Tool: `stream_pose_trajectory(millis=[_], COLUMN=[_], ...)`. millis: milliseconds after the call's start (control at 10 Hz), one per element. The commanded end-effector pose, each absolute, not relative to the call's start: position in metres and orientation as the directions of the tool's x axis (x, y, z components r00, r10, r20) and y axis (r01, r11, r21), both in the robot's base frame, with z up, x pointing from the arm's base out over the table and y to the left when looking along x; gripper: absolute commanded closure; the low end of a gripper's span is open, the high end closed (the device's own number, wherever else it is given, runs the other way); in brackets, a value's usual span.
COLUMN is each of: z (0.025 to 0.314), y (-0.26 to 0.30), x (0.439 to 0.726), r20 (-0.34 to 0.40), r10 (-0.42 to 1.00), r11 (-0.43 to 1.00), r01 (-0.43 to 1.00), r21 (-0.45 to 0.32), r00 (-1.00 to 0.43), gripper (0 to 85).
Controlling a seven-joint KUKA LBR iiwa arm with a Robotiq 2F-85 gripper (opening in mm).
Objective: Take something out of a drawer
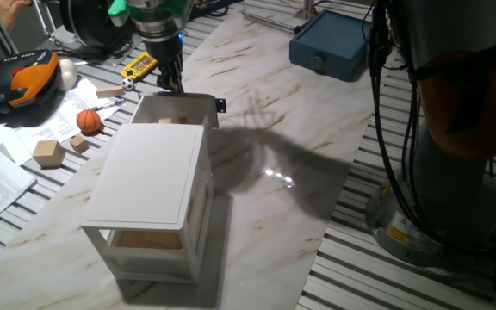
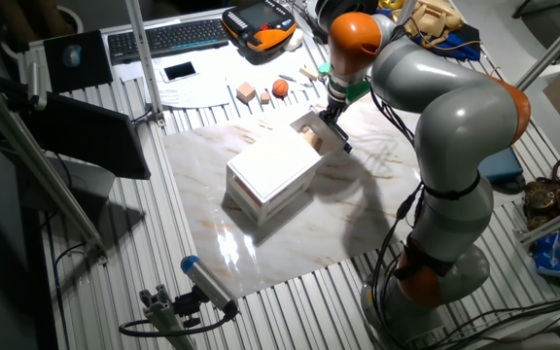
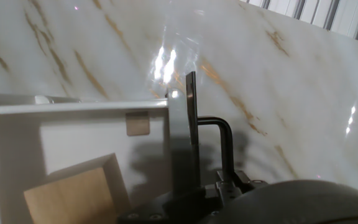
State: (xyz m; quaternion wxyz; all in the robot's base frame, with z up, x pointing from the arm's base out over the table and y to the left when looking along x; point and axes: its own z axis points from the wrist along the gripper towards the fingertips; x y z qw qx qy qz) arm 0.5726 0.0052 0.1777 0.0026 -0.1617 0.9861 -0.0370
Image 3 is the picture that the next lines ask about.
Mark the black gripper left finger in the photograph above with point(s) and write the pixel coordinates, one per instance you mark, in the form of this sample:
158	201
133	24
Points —
172	208

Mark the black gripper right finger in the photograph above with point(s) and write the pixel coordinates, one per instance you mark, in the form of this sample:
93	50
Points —
232	188

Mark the large wooden block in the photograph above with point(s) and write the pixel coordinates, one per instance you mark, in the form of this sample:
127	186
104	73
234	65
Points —
70	199

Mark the white plastic drawer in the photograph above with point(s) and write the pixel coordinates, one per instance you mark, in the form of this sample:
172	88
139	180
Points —
73	137

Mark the tiny wooden block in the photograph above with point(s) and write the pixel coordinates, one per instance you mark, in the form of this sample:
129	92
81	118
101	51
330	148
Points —
138	124

